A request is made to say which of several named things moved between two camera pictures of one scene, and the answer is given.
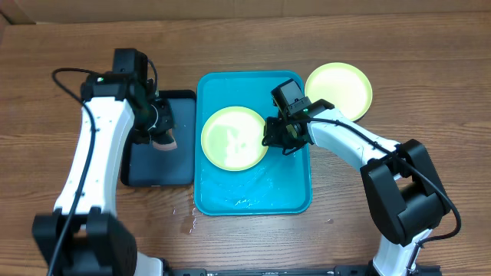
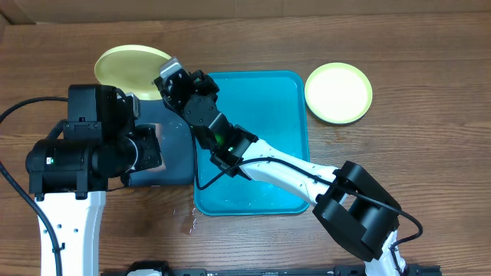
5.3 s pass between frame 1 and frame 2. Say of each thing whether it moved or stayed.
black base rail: stayed
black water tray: stayed
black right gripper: moved
